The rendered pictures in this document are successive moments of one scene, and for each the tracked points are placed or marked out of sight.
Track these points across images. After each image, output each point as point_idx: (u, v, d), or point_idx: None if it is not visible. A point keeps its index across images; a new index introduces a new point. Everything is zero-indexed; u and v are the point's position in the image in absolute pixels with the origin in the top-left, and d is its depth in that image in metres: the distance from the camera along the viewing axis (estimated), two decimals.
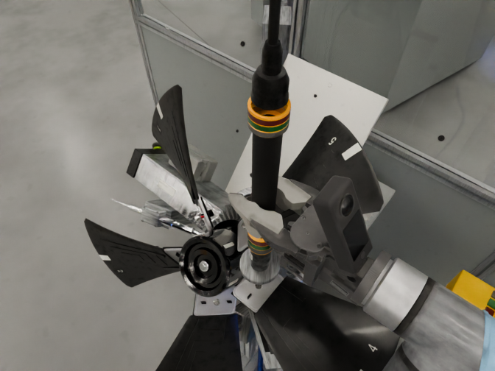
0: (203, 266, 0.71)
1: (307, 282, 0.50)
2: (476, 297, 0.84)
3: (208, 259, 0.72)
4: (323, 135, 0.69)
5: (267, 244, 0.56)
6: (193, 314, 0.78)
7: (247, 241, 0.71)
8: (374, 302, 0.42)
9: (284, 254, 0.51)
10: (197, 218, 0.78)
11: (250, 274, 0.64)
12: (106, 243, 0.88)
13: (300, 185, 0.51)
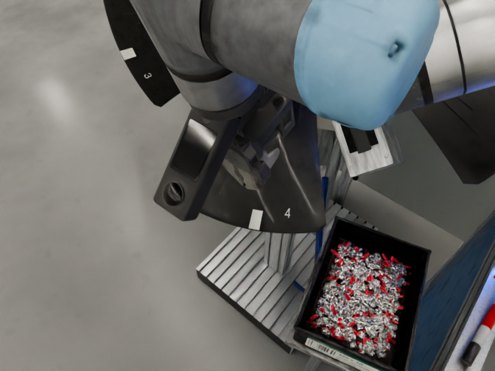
0: None
1: (288, 105, 0.40)
2: None
3: None
4: None
5: None
6: None
7: None
8: (236, 101, 0.31)
9: (280, 130, 0.44)
10: None
11: None
12: None
13: None
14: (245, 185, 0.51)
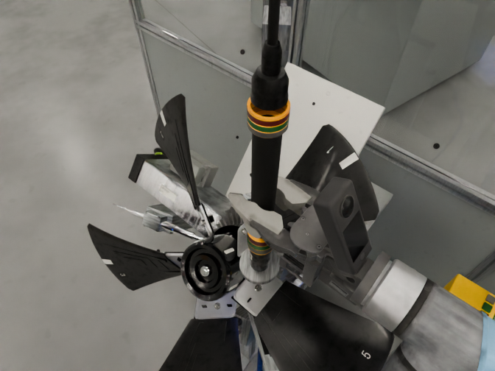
0: (203, 273, 0.73)
1: (306, 282, 0.50)
2: (471, 300, 0.85)
3: (212, 271, 0.74)
4: (370, 338, 0.70)
5: (267, 244, 0.56)
6: (165, 253, 0.83)
7: (244, 300, 0.74)
8: (373, 303, 0.42)
9: (283, 254, 0.51)
10: (243, 232, 0.74)
11: (250, 274, 0.64)
12: (174, 127, 0.77)
13: (300, 185, 0.51)
14: None
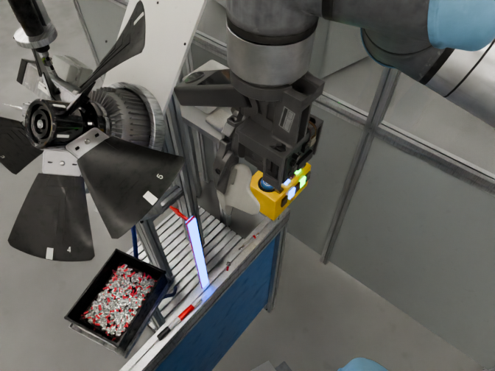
0: (38, 124, 0.89)
1: (277, 160, 0.37)
2: None
3: (46, 124, 0.89)
4: (166, 165, 0.83)
5: None
6: (21, 122, 0.98)
7: (74, 149, 0.89)
8: (230, 63, 0.33)
9: (272, 177, 0.41)
10: (73, 93, 0.90)
11: (21, 38, 0.67)
12: None
13: None
14: None
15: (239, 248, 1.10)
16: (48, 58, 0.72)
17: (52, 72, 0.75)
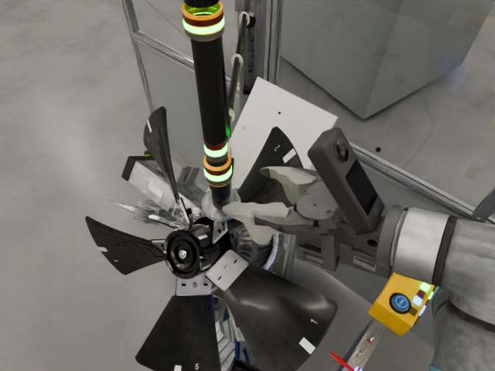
0: (180, 255, 0.88)
1: (329, 266, 0.46)
2: (412, 281, 1.00)
3: (185, 259, 0.89)
4: (208, 364, 0.99)
5: (222, 174, 0.58)
6: (180, 199, 0.91)
7: (181, 281, 0.94)
8: (401, 250, 0.38)
9: (299, 245, 0.48)
10: (225, 268, 0.89)
11: (211, 211, 0.66)
12: (281, 185, 0.77)
13: (306, 170, 0.51)
14: (266, 169, 0.53)
15: (356, 354, 1.09)
16: None
17: (222, 227, 0.74)
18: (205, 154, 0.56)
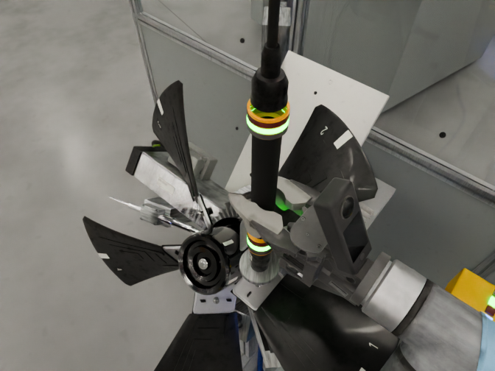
0: (200, 265, 0.71)
1: (306, 282, 0.50)
2: (478, 295, 0.83)
3: (205, 270, 0.72)
4: None
5: (267, 245, 0.57)
6: (199, 196, 0.74)
7: (199, 297, 0.77)
8: (373, 304, 0.42)
9: (283, 254, 0.51)
10: None
11: (250, 274, 0.65)
12: (334, 177, 0.60)
13: (300, 185, 0.51)
14: None
15: None
16: None
17: None
18: None
